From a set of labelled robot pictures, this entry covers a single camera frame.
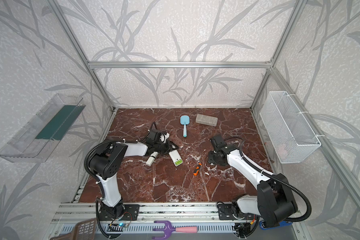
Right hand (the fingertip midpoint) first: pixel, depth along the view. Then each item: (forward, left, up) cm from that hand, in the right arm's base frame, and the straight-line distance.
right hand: (211, 155), depth 87 cm
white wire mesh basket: (-6, -30, +29) cm, 42 cm away
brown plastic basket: (-35, +62, -5) cm, 72 cm away
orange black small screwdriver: (-8, +9, -5) cm, 13 cm away
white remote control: (0, +22, -4) cm, 22 cm away
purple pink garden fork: (-35, +23, -5) cm, 42 cm away
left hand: (+9, +20, -2) cm, 22 cm away
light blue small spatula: (+32, +17, -6) cm, 36 cm away
